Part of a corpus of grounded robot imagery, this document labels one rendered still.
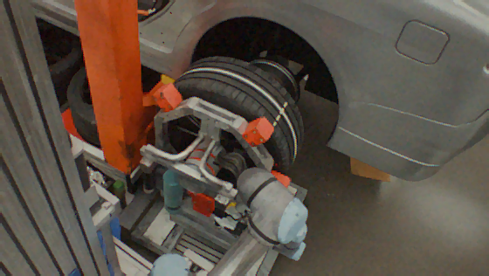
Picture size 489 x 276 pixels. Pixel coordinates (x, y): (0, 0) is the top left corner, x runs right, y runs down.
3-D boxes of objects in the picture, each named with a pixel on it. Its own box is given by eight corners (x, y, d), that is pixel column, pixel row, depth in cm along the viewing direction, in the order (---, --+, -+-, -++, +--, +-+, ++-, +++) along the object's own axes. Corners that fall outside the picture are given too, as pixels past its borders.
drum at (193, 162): (227, 165, 189) (230, 146, 179) (203, 200, 176) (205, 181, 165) (199, 152, 192) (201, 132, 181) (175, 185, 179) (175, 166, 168)
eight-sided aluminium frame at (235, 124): (259, 208, 200) (282, 134, 159) (254, 218, 196) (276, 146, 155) (162, 161, 211) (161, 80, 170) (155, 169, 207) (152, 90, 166)
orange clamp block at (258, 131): (259, 134, 167) (275, 127, 160) (251, 148, 162) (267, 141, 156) (248, 122, 165) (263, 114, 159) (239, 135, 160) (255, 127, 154)
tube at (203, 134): (207, 138, 172) (209, 121, 164) (182, 171, 160) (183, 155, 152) (170, 121, 176) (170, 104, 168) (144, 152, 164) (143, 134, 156)
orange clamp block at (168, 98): (184, 99, 173) (171, 81, 169) (174, 110, 168) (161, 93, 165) (174, 102, 178) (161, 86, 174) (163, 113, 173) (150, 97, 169)
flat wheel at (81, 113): (186, 89, 291) (188, 63, 273) (160, 162, 248) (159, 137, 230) (96, 72, 292) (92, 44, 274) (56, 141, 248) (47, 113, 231)
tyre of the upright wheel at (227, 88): (160, 95, 219) (248, 178, 233) (134, 123, 204) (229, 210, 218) (228, 27, 169) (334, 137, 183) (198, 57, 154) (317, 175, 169)
